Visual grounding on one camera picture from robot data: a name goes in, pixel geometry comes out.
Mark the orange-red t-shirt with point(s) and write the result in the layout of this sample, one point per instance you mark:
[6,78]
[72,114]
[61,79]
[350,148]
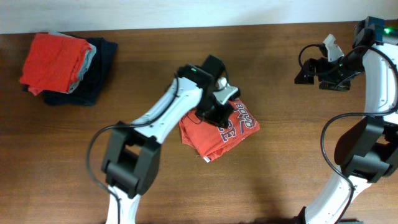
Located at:
[212,142]

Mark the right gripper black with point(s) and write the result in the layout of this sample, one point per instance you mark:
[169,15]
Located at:
[322,63]

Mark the folded grey shirt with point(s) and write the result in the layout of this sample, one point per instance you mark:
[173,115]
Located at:
[68,59]

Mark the folded dark navy garment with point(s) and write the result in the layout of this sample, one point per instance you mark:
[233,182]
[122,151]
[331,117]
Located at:
[87,91]

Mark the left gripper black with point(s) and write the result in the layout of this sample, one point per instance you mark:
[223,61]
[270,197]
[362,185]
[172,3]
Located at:
[222,117]

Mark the folded red-orange shirt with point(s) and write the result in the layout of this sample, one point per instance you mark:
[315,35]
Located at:
[34,71]

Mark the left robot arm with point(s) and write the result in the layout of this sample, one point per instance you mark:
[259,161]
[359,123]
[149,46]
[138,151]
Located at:
[132,158]

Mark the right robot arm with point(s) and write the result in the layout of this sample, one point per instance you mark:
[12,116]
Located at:
[367,151]

